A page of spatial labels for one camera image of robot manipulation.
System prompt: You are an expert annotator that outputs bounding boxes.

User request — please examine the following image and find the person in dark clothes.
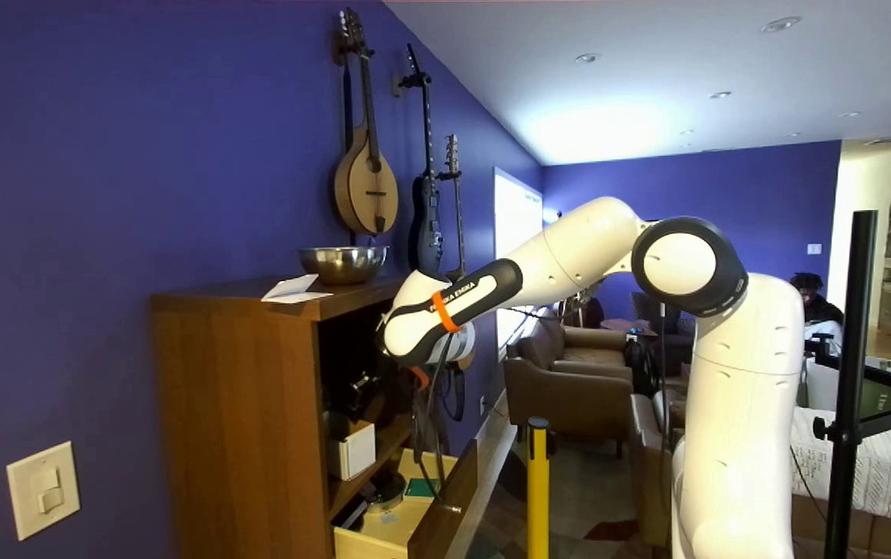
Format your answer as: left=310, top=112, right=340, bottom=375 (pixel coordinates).
left=789, top=270, right=847, bottom=334

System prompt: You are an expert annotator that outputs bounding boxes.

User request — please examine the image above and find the metal bowl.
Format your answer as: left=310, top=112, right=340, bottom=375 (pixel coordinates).
left=298, top=243, right=394, bottom=290

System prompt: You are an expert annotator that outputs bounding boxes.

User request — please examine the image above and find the cream wall switch plate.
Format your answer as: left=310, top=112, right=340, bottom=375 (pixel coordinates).
left=2, top=438, right=85, bottom=544

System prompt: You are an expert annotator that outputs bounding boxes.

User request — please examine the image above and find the dark hanging string instrument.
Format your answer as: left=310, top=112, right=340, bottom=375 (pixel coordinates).
left=437, top=132, right=469, bottom=281

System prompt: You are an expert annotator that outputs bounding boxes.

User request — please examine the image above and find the yellow pole with black cap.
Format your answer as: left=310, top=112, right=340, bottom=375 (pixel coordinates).
left=523, top=416, right=557, bottom=559

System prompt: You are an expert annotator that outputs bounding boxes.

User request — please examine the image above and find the brown wooden cabinet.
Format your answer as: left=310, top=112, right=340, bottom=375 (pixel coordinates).
left=146, top=275, right=415, bottom=559

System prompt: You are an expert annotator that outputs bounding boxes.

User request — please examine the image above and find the silver black electric guitar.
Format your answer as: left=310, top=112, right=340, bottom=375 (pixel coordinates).
left=394, top=42, right=449, bottom=281

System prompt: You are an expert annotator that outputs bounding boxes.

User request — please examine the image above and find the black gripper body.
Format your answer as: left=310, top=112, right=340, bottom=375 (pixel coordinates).
left=342, top=364, right=413, bottom=421

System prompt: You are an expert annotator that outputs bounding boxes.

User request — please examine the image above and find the small white box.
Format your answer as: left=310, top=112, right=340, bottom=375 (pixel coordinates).
left=335, top=421, right=379, bottom=482

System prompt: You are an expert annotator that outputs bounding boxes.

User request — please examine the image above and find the brown sofa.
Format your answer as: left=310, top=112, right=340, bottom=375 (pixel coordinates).
left=503, top=317, right=642, bottom=448

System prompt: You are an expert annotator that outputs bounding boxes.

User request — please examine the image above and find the tan mandolin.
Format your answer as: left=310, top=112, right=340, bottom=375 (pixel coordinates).
left=330, top=8, right=405, bottom=240

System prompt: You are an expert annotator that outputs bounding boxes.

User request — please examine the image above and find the wooden cabinet drawer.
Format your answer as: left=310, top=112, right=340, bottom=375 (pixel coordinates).
left=330, top=446, right=485, bottom=559

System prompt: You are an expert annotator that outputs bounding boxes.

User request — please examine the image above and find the white knitted bed cover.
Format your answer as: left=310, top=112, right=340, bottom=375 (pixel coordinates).
left=787, top=405, right=891, bottom=534

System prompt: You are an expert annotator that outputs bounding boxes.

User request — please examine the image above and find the white paper sheet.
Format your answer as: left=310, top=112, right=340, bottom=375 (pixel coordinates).
left=257, top=270, right=335, bottom=309

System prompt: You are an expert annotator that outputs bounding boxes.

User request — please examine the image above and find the bright window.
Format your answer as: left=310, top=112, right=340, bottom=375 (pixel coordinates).
left=491, top=168, right=548, bottom=352

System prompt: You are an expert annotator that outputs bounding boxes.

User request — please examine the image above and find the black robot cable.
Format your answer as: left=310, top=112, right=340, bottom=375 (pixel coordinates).
left=406, top=353, right=472, bottom=490

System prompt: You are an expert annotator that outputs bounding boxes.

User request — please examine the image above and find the black tripod stand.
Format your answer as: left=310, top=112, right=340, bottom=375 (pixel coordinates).
left=812, top=208, right=891, bottom=559

